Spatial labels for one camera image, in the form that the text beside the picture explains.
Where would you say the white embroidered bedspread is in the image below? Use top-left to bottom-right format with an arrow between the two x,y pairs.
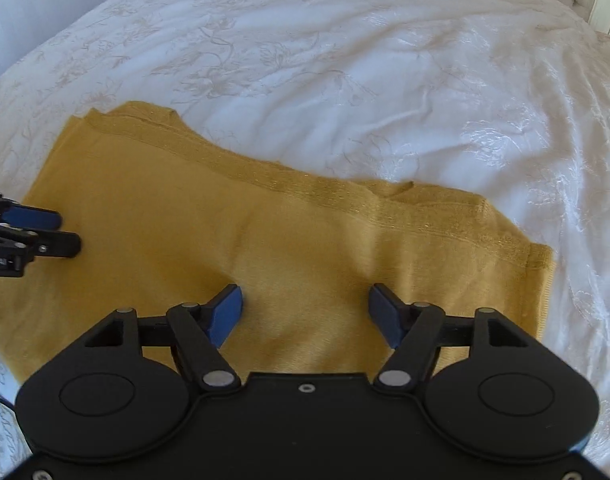
0,0 -> 610,480

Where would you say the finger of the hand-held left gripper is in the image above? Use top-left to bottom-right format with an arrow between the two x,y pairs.
0,188 -> 64,232
0,221 -> 82,261

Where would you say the yellow knit sweater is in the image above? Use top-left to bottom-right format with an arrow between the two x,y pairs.
0,101 -> 554,385

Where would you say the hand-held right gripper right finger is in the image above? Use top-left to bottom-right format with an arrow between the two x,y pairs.
369,282 -> 533,392

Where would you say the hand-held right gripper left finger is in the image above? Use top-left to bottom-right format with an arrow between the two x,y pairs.
82,284 -> 244,392

